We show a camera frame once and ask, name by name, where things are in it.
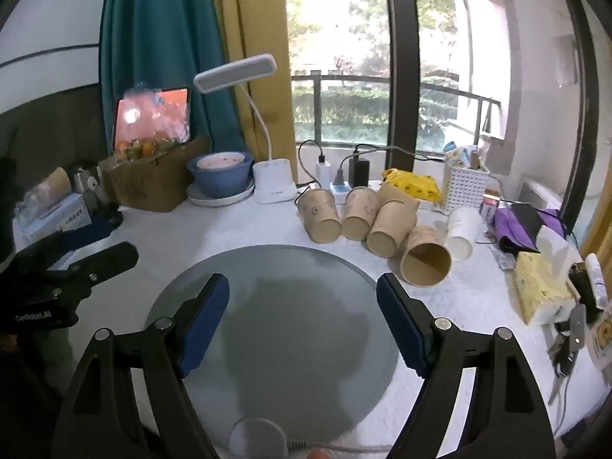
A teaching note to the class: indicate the round grey glass mat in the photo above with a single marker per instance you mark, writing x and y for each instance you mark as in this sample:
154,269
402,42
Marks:
287,320

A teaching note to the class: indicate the white plate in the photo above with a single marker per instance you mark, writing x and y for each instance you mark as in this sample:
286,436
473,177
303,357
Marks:
215,201

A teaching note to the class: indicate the blue bowl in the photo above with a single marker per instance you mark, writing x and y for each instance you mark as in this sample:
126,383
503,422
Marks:
217,181

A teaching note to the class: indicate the yellow curtain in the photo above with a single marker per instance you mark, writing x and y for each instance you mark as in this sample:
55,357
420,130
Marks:
258,19

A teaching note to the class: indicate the yellow tissue pack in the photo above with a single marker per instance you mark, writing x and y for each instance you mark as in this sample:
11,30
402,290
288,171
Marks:
540,287

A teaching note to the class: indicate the brown paper roll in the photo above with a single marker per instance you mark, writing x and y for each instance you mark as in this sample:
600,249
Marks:
52,184

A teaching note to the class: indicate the brown paper cup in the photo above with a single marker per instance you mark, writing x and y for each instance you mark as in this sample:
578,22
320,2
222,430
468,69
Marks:
322,215
361,210
423,244
392,224

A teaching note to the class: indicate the small red white box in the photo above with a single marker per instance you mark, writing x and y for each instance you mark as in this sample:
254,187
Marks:
490,208

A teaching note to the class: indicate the white perforated basket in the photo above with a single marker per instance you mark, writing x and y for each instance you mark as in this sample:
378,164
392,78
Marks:
464,189

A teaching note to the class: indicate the yellow plastic bag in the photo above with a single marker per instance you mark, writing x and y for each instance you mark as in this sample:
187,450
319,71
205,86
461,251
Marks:
413,184

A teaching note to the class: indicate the white round device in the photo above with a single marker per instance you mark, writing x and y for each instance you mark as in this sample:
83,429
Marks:
258,440

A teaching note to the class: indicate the white charger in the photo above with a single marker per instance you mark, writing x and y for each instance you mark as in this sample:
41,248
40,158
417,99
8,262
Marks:
323,171

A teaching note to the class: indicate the cardboard box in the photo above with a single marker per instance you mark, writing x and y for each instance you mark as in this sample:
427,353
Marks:
153,184

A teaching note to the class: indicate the white desk lamp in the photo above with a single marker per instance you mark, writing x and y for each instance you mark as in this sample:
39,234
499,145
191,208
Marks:
272,181

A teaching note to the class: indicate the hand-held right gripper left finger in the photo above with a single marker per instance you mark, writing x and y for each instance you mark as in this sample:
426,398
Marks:
205,325

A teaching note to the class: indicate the balcony railing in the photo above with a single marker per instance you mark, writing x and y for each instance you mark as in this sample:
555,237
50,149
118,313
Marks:
363,81

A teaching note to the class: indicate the black window frame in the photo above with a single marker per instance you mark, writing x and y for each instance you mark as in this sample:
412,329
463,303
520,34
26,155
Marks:
401,57

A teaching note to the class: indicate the white paper cup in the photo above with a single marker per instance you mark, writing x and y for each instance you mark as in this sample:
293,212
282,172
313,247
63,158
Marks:
463,232

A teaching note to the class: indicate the white tube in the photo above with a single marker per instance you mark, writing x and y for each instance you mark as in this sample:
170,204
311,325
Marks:
596,279

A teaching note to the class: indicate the bunch of keys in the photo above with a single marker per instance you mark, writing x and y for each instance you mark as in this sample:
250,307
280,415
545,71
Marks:
571,339

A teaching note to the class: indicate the silver metal object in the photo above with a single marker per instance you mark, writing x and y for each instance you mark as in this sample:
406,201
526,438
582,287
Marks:
86,181

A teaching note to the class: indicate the white power strip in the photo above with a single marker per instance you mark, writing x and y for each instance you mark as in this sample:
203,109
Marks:
337,192

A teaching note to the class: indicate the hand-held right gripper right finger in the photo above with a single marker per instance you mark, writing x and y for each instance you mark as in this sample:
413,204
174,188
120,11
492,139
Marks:
399,325

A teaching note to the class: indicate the purple cloth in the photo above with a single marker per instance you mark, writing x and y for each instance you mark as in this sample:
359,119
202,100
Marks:
507,229

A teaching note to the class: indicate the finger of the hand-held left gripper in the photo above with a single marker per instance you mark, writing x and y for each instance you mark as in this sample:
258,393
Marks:
110,258
91,232

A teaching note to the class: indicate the white blue box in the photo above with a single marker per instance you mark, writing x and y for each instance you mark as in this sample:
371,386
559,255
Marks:
52,217

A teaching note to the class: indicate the black charger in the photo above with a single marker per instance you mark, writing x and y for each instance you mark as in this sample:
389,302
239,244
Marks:
358,169

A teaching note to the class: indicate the teal curtain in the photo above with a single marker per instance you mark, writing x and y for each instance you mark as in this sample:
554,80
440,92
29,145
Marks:
158,28

